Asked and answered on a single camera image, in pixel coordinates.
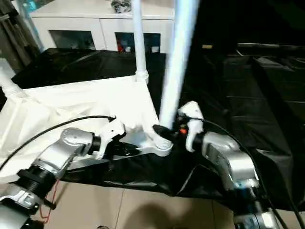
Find white plastic table top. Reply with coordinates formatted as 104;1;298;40
0;75;173;184

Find white plastic table leg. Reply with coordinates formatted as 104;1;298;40
132;0;150;83
0;64;24;98
156;0;203;150

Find black plastic mat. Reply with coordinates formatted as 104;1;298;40
0;47;305;210

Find black draped furniture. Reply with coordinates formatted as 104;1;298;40
175;0;305;60

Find black parts in clear bag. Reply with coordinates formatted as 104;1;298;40
111;0;133;13

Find white sideboard cabinet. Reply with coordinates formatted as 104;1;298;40
30;0;177;54

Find blue white plastic package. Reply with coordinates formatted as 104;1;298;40
18;0;45;52

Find grey curtain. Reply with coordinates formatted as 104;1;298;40
0;0;36;70

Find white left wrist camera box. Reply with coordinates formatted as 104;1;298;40
96;118;127;161

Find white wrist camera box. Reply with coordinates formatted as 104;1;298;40
177;101;205;153
96;118;127;161

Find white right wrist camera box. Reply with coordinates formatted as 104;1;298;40
177;101;205;153

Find red cable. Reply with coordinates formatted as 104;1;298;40
39;178;60;220

